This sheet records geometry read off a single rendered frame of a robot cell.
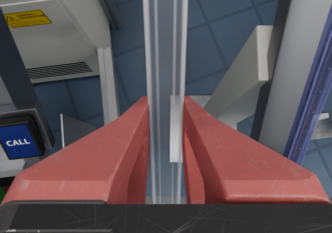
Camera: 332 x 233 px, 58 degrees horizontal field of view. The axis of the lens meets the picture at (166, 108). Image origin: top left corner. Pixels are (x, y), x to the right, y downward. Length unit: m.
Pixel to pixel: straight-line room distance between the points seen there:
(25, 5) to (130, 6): 0.67
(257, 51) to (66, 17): 0.48
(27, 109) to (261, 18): 1.07
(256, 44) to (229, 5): 0.97
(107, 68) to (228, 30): 0.57
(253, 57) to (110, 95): 0.56
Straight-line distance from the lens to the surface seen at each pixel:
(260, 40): 0.33
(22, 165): 0.43
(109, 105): 0.84
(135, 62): 1.19
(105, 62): 0.87
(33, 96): 0.43
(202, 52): 1.20
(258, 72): 0.32
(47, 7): 0.68
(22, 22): 0.74
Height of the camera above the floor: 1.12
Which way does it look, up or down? 81 degrees down
